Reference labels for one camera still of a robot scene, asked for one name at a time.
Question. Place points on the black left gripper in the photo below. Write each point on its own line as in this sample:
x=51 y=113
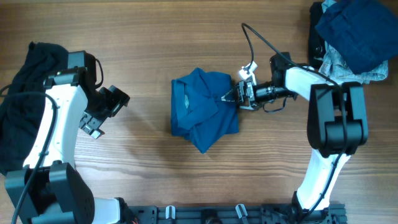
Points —
x=117 y=98

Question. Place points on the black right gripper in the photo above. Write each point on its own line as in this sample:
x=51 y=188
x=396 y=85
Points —
x=244 y=86

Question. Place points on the blue polo shirt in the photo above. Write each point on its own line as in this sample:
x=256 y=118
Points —
x=198 y=114

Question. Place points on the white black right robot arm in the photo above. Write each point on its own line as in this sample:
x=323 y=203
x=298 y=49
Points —
x=337 y=122

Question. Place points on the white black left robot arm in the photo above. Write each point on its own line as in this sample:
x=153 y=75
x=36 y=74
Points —
x=48 y=189

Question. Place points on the folded black garment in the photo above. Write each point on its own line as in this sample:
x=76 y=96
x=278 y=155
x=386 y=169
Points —
x=316 y=44

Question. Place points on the folded grey denim garment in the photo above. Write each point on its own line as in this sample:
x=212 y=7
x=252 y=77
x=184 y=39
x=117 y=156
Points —
x=334 y=65

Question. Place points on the folded navy garment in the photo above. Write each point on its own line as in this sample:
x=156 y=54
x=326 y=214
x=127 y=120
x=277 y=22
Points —
x=363 y=32

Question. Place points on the white clip on rail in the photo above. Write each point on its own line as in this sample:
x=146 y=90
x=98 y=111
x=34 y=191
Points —
x=170 y=212
x=241 y=211

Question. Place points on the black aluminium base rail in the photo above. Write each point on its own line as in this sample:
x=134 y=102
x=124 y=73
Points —
x=261 y=214

